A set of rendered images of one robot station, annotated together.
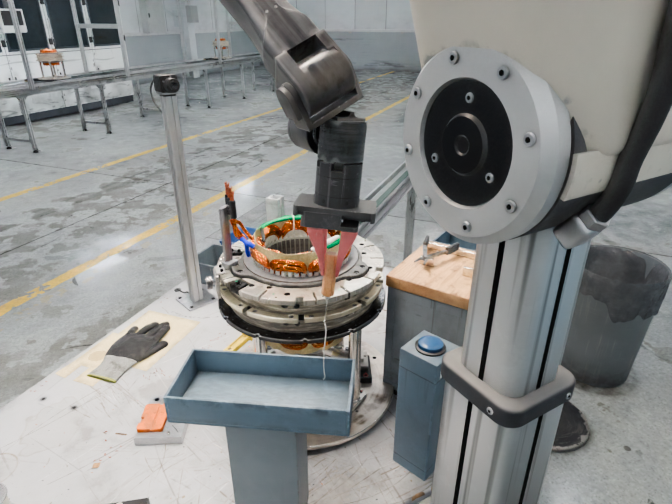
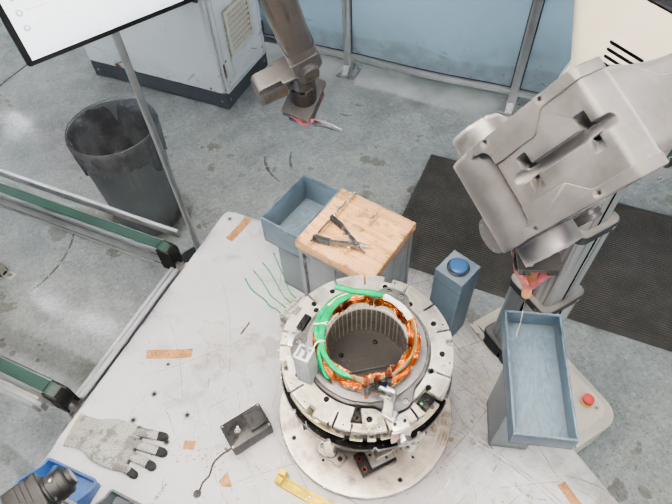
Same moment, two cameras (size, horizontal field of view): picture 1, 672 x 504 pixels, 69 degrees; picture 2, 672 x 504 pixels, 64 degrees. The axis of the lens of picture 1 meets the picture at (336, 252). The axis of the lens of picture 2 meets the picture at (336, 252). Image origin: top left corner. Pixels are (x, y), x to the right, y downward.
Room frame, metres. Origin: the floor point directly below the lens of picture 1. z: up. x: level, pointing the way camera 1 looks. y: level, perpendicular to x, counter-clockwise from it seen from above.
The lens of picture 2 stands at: (0.88, 0.53, 1.99)
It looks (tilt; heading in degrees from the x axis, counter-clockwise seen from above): 53 degrees down; 274
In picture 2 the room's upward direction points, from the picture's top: 3 degrees counter-clockwise
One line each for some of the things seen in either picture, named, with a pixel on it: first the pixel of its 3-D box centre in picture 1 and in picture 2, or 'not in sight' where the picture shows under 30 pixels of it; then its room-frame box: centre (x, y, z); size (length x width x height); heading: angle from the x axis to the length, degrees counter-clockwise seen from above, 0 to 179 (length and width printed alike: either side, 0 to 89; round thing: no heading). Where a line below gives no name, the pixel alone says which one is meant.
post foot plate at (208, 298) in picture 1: (196, 298); not in sight; (1.23, 0.40, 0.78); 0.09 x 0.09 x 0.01; 43
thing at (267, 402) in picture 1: (270, 451); (520, 400); (0.55, 0.10, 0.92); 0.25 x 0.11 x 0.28; 84
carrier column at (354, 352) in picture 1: (354, 360); not in sight; (0.79, -0.04, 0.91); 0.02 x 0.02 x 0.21
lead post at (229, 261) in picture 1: (227, 238); (390, 402); (0.82, 0.20, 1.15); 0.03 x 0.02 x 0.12; 144
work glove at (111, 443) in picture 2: not in sight; (116, 440); (1.42, 0.14, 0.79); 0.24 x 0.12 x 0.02; 158
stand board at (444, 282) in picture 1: (450, 272); (356, 234); (0.88, -0.23, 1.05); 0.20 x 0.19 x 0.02; 147
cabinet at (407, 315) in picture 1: (443, 331); (356, 271); (0.88, -0.23, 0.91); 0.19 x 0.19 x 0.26; 57
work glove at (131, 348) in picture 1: (134, 345); not in sight; (0.99, 0.49, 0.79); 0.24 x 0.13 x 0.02; 158
